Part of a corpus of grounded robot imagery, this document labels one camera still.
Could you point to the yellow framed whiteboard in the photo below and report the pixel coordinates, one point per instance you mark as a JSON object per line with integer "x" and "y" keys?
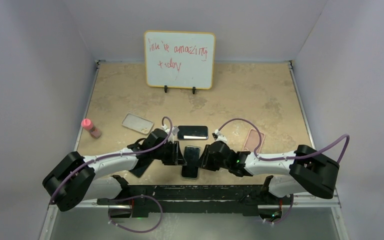
{"x": 179, "y": 59}

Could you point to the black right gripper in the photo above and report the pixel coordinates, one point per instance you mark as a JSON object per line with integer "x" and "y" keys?
{"x": 205, "y": 161}

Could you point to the clear grey phone case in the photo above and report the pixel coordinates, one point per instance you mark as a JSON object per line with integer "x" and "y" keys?
{"x": 137, "y": 124}

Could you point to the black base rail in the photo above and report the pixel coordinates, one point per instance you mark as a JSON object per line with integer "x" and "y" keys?
{"x": 247, "y": 200}

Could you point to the black phone with case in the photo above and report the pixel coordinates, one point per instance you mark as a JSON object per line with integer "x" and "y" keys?
{"x": 191, "y": 156}

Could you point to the pink phone case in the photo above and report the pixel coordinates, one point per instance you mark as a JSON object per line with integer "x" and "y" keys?
{"x": 254, "y": 140}

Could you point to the pink capped small bottle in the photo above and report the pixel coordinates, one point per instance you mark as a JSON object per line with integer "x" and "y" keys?
{"x": 91, "y": 128}

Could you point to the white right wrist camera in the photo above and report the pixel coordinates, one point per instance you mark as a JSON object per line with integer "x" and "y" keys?
{"x": 218, "y": 136}

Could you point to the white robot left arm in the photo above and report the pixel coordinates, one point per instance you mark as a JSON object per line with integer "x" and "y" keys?
{"x": 78, "y": 178}

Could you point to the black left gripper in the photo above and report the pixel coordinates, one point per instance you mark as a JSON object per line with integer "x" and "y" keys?
{"x": 176, "y": 157}

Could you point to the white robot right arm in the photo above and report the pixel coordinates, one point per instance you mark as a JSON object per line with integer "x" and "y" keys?
{"x": 302, "y": 170}

